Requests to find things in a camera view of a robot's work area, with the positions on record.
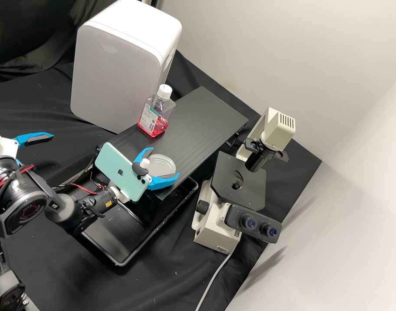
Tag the black platform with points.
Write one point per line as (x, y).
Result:
(198, 126)

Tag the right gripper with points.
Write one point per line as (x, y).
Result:
(122, 195)

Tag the cream microscope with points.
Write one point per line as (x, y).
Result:
(217, 226)

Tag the black tray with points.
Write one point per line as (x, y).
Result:
(117, 238)

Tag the right wrist camera phone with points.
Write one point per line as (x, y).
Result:
(118, 170)

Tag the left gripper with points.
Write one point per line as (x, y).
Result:
(5, 147)

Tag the petri dish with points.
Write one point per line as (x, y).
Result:
(162, 164)

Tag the white box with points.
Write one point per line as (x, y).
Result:
(117, 71)

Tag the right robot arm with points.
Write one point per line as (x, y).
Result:
(19, 197)

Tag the red liquid bottle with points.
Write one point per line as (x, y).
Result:
(154, 121)

